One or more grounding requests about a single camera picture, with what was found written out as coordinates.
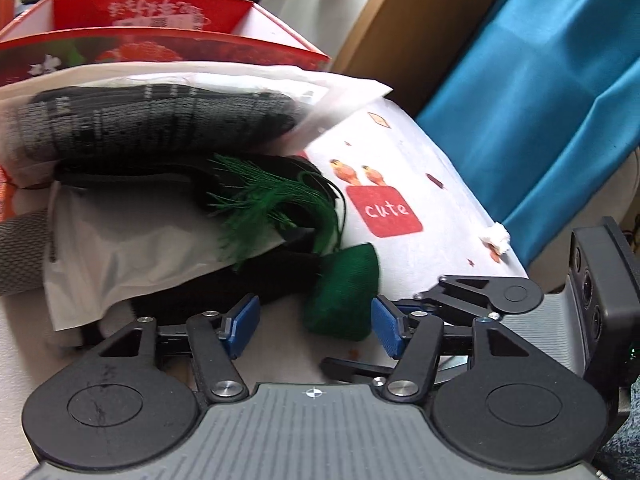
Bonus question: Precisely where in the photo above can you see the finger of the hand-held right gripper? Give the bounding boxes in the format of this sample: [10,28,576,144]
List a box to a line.
[400,274,545,322]
[322,350,473,387]

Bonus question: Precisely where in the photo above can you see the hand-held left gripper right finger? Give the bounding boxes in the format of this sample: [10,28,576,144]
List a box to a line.
[371,294,546,403]

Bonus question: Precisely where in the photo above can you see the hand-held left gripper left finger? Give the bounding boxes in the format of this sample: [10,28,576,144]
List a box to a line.
[97,294,261,403]

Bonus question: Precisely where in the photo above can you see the green knitted pouch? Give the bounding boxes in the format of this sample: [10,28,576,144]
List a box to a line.
[302,242,381,343]

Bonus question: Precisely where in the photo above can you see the bagged black grey knit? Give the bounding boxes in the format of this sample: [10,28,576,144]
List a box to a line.
[0,62,393,192]

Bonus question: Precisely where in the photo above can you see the red strawberry print box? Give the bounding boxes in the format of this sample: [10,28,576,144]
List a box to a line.
[0,0,332,223]

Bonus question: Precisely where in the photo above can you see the white crumpled tissue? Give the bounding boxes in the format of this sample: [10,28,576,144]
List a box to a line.
[479,222,512,255]

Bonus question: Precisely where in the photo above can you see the green tassel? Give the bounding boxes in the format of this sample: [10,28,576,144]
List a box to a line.
[207,155,347,271]

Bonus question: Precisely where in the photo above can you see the white plastic bag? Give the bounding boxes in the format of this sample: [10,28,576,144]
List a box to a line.
[42,180,287,333]

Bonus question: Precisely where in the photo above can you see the person's grey clothing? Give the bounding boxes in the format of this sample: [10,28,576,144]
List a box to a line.
[607,375,640,476]

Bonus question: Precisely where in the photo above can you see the white printed blanket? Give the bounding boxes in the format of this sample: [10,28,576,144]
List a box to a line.
[0,96,532,441]

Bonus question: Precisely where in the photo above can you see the blue curtain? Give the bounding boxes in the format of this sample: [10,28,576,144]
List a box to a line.
[415,0,640,266]

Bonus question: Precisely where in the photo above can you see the grey knit roll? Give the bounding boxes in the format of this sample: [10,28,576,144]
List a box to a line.
[0,210,53,297]

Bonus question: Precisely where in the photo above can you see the wooden board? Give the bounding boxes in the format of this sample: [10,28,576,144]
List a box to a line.
[330,0,521,117]

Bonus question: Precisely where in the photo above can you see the black strap item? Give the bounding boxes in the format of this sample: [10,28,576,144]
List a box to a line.
[55,155,348,257]

